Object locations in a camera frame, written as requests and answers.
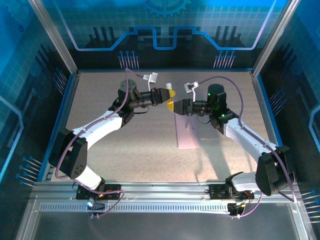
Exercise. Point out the yellow glue stick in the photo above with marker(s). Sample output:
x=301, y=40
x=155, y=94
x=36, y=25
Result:
x=169, y=86

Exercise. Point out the pink paper envelope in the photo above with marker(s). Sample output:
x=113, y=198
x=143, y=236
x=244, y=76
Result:
x=187, y=137

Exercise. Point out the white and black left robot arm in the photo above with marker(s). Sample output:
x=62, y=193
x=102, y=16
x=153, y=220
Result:
x=100, y=127

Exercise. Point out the small black connector box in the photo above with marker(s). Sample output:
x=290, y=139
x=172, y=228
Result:
x=98, y=207
x=235, y=208

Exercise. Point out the grey metal panel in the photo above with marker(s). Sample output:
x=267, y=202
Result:
x=162, y=226

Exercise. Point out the aluminium table side rail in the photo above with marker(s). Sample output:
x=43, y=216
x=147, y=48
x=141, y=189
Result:
x=67, y=112
x=262, y=112

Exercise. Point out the aluminium mounting rail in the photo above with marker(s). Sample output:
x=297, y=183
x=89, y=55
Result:
x=162, y=190

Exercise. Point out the aluminium frame post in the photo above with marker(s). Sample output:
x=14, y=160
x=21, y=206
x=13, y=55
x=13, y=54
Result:
x=55, y=37
x=274, y=37

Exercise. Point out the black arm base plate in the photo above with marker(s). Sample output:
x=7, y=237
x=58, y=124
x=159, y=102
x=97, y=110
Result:
x=113, y=197
x=215, y=193

